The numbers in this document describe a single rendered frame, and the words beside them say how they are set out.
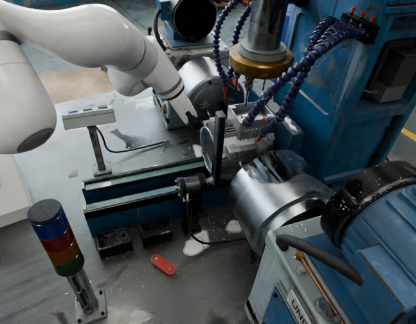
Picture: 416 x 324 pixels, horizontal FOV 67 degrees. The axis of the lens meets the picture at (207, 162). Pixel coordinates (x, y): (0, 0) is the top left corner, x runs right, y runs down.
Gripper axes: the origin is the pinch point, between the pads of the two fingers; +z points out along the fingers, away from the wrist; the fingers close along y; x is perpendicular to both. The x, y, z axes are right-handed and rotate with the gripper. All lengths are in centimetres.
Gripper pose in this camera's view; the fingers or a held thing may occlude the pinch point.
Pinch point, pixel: (196, 123)
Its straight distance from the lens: 103.6
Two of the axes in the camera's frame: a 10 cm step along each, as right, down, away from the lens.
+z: 4.3, 5.5, 7.1
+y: 3.3, 6.4, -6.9
